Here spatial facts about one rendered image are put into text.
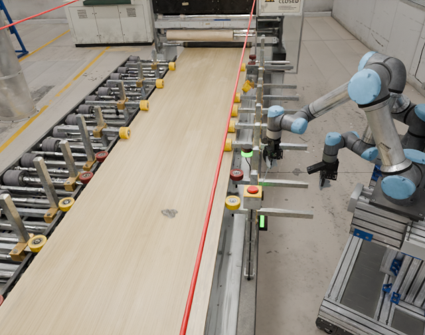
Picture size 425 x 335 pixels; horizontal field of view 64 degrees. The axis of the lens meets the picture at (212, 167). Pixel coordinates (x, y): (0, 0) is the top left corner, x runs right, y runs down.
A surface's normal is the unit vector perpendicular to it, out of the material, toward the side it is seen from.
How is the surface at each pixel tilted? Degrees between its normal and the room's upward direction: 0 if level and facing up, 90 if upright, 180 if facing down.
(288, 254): 0
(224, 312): 0
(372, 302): 0
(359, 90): 83
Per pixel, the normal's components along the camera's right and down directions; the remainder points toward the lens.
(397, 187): -0.59, 0.57
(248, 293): -0.04, -0.82
